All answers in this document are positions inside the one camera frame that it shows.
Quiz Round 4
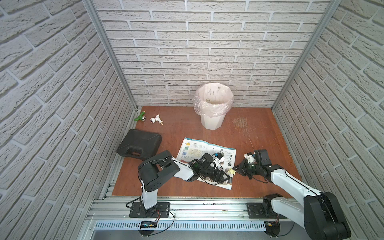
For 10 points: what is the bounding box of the yellow art textbook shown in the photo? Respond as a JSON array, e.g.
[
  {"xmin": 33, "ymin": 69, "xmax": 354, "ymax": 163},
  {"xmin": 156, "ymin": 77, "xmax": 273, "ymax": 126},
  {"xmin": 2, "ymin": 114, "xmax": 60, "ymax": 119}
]
[{"xmin": 176, "ymin": 138, "xmax": 236, "ymax": 190}]

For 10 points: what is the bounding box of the controller board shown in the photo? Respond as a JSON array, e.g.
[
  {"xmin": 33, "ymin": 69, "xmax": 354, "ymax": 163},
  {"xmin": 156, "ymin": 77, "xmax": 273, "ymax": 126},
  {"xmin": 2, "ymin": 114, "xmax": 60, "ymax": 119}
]
[
  {"xmin": 264, "ymin": 222, "xmax": 281, "ymax": 238},
  {"xmin": 140, "ymin": 221, "xmax": 158, "ymax": 231}
]

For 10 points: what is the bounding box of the left controller board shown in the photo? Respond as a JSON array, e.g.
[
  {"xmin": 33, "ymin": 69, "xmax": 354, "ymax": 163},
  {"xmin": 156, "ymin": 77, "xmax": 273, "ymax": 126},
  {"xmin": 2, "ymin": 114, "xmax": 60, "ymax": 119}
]
[{"xmin": 140, "ymin": 221, "xmax": 158, "ymax": 231}]

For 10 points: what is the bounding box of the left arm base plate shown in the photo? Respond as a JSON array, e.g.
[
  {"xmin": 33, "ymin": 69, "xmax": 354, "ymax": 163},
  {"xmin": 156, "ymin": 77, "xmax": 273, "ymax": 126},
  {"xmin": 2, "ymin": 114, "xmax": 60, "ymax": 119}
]
[{"xmin": 129, "ymin": 202, "xmax": 171, "ymax": 218}]

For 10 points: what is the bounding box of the white pipe fitting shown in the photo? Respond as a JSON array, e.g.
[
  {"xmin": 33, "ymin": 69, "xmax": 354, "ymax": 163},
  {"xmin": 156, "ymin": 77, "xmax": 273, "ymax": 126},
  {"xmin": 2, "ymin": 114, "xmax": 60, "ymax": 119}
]
[{"xmin": 150, "ymin": 114, "xmax": 164, "ymax": 125}]

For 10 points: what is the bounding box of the clear pink bin liner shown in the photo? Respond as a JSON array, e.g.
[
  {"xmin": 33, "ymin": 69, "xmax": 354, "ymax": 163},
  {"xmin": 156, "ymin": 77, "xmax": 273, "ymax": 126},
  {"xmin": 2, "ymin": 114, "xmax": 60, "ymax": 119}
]
[{"xmin": 192, "ymin": 82, "xmax": 235, "ymax": 118}]

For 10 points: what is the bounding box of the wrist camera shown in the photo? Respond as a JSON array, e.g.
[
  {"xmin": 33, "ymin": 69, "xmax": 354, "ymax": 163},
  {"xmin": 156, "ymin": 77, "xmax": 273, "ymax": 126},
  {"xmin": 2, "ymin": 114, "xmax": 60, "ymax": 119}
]
[
  {"xmin": 244, "ymin": 153, "xmax": 255, "ymax": 163},
  {"xmin": 215, "ymin": 153, "xmax": 225, "ymax": 162}
]

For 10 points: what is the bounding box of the green pipe fitting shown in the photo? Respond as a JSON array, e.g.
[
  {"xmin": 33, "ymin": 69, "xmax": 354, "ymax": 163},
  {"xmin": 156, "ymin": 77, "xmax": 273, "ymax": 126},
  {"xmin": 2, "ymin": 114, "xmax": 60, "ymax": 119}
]
[{"xmin": 134, "ymin": 111, "xmax": 146, "ymax": 122}]

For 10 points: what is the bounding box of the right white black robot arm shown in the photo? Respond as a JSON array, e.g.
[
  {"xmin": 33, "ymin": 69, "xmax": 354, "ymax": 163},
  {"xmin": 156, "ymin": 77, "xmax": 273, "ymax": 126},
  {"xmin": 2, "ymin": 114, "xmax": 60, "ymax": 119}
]
[{"xmin": 233, "ymin": 150, "xmax": 352, "ymax": 240}]

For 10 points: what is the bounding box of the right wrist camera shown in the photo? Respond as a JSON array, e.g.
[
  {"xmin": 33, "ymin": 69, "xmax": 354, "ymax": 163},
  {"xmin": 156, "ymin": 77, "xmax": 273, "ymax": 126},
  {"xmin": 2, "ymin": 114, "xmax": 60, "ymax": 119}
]
[{"xmin": 244, "ymin": 153, "xmax": 255, "ymax": 163}]

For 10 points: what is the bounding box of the white trash bin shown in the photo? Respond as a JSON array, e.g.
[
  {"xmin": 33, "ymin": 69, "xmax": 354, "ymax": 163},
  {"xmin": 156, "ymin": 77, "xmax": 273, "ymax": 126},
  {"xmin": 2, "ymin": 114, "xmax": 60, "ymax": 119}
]
[{"xmin": 194, "ymin": 82, "xmax": 234, "ymax": 131}]

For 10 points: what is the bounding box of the black plastic tool case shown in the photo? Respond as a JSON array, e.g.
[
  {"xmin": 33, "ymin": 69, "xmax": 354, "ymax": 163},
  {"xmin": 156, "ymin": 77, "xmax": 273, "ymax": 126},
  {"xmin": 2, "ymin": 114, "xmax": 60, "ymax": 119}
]
[{"xmin": 117, "ymin": 129, "xmax": 162, "ymax": 161}]

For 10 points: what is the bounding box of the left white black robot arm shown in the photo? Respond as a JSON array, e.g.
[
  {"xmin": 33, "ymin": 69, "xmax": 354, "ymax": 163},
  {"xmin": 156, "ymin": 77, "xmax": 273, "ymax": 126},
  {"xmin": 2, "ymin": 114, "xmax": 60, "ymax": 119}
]
[{"xmin": 138, "ymin": 150, "xmax": 231, "ymax": 210}]

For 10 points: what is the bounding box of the aluminium frame rail front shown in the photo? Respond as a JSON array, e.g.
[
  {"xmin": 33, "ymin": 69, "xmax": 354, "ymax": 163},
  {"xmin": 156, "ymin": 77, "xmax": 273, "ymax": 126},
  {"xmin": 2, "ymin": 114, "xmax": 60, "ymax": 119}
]
[{"xmin": 85, "ymin": 196, "xmax": 332, "ymax": 223}]

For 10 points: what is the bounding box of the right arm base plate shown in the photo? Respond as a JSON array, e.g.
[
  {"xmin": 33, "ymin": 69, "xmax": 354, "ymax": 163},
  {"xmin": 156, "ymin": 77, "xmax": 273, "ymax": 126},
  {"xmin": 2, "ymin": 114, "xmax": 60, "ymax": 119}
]
[{"xmin": 246, "ymin": 203, "xmax": 287, "ymax": 219}]

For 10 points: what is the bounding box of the right controller board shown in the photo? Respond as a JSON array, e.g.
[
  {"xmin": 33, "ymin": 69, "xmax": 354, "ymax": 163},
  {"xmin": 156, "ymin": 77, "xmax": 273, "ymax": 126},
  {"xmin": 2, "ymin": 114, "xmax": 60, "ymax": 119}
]
[{"xmin": 264, "ymin": 222, "xmax": 281, "ymax": 238}]

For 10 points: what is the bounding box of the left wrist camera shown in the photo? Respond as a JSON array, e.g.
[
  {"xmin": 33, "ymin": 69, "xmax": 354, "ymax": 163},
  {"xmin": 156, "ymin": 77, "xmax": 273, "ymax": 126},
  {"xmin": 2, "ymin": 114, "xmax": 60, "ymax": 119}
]
[{"xmin": 215, "ymin": 153, "xmax": 225, "ymax": 162}]

